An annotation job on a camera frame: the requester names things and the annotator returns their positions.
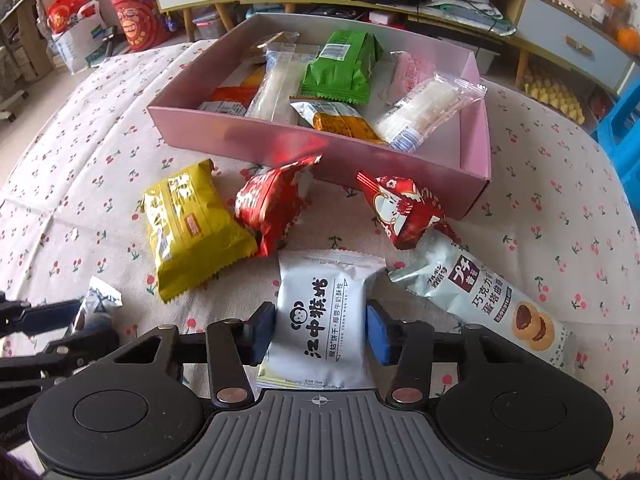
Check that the blue plastic stool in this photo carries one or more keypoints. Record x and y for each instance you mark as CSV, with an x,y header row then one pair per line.
x,y
620,130

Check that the white monkey print snack packet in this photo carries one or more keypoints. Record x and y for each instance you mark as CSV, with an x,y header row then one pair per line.
x,y
320,320

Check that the red orange snack packet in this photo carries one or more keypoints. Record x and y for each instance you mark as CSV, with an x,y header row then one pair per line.
x,y
232,100

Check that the red packet with white figure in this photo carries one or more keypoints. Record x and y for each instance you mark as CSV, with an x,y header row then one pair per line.
x,y
400,207

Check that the pink cardboard box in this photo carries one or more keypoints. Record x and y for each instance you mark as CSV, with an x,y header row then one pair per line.
x,y
250,132

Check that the clear white snack packet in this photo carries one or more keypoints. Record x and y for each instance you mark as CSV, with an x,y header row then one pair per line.
x,y
280,85

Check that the bag of oranges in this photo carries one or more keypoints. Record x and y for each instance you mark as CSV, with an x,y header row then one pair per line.
x,y
620,15

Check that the yellow snack packet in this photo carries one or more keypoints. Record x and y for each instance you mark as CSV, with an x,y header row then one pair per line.
x,y
192,230

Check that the white and red shopping bag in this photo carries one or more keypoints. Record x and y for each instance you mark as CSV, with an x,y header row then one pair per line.
x,y
75,35

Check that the green snack packet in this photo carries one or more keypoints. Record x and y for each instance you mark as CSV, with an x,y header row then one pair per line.
x,y
342,67

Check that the red printed bag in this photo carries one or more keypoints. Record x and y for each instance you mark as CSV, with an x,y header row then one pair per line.
x,y
137,22

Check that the clear storage box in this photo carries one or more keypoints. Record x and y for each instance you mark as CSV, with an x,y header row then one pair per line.
x,y
212,25

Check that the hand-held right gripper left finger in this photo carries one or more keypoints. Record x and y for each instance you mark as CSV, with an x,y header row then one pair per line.
x,y
262,332

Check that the silver long cookie packet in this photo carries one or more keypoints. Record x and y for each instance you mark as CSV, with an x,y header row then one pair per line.
x,y
480,300

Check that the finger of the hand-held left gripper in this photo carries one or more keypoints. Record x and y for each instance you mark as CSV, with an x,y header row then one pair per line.
x,y
52,316
97,332

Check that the pink snack packet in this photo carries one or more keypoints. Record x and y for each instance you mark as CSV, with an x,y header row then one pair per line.
x,y
410,77

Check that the silver orange snack packet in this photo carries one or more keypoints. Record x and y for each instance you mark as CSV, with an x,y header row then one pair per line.
x,y
340,122

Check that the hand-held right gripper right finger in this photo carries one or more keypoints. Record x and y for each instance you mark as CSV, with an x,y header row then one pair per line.
x,y
381,332

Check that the cherry print tablecloth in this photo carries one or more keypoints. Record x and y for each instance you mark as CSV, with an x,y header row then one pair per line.
x,y
540,240

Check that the small white blue packet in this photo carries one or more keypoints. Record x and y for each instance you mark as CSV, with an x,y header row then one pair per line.
x,y
97,300

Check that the stack of white papers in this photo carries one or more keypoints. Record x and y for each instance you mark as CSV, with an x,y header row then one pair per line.
x,y
465,7

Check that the clear rice cracker packet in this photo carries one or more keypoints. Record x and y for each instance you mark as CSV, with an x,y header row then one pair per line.
x,y
425,110

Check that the yellow egg tray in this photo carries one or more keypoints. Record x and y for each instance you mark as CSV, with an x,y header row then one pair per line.
x,y
552,95

